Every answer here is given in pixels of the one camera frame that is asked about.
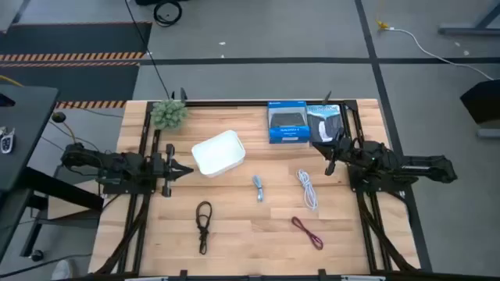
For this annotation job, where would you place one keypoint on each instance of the black chair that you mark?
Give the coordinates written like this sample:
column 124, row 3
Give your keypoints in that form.
column 482, row 102

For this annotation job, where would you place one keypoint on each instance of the grey table leg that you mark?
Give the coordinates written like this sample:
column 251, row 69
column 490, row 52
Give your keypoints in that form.
column 468, row 29

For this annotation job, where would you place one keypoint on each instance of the black castor wheel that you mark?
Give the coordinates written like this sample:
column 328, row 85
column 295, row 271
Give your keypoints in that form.
column 37, row 255

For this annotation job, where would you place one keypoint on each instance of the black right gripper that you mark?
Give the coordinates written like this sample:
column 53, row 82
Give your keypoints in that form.
column 347, row 150

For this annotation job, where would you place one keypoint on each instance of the black hazard-striped floor mat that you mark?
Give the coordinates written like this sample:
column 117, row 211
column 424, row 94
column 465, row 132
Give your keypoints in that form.
column 74, row 39

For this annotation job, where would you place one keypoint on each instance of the green artificial potted plant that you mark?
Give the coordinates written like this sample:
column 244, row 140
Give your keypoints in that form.
column 168, row 114

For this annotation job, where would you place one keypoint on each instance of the key fob bunch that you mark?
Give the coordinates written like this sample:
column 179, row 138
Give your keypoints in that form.
column 6, row 141

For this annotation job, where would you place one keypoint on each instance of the black aluminium table frame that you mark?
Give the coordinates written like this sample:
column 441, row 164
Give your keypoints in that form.
column 250, row 103

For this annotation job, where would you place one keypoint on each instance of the black desk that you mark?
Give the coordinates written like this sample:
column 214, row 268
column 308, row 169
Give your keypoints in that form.
column 19, row 129

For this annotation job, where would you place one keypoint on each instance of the blue cardboard product box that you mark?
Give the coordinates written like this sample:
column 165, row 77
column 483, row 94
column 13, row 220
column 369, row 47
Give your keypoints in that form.
column 288, row 123

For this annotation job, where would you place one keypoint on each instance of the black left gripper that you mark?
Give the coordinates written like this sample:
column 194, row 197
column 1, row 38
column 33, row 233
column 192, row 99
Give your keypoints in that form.
column 168, row 171

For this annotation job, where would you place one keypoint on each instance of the white plastic bin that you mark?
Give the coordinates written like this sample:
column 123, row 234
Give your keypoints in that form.
column 218, row 153

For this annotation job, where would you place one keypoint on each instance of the person's shoe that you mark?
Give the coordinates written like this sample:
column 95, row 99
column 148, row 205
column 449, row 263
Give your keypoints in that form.
column 64, row 270

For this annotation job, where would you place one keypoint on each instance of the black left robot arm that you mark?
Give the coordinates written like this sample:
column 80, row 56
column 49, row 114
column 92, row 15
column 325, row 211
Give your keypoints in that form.
column 117, row 164

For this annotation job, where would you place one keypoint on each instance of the dark printed flat package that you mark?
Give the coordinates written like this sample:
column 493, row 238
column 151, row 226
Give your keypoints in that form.
column 324, row 123

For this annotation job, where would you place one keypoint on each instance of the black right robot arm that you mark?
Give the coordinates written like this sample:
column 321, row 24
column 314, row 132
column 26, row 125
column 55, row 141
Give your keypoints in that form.
column 390, row 160

